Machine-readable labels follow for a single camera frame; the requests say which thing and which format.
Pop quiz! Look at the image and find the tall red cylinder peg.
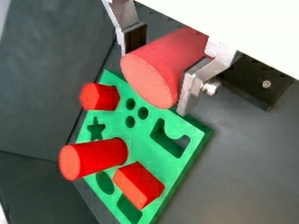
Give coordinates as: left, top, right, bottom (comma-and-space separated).
58, 138, 128, 180

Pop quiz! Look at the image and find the long pale red oval rod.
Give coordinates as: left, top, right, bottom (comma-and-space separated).
120, 26, 208, 109

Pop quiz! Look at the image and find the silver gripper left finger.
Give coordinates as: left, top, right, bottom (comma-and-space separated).
101, 0, 146, 54

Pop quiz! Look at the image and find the black cradle fixture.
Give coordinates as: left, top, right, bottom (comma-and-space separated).
217, 54, 294, 111

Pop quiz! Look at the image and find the red hexagonal peg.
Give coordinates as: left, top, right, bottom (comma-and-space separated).
78, 83, 120, 111

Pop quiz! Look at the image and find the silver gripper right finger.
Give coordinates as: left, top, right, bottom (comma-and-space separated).
176, 40, 241, 116

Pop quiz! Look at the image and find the red rectangular arch block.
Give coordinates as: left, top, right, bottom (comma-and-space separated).
112, 162, 164, 210

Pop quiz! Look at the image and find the green shape sorter base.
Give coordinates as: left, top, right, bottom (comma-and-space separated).
76, 71, 212, 224

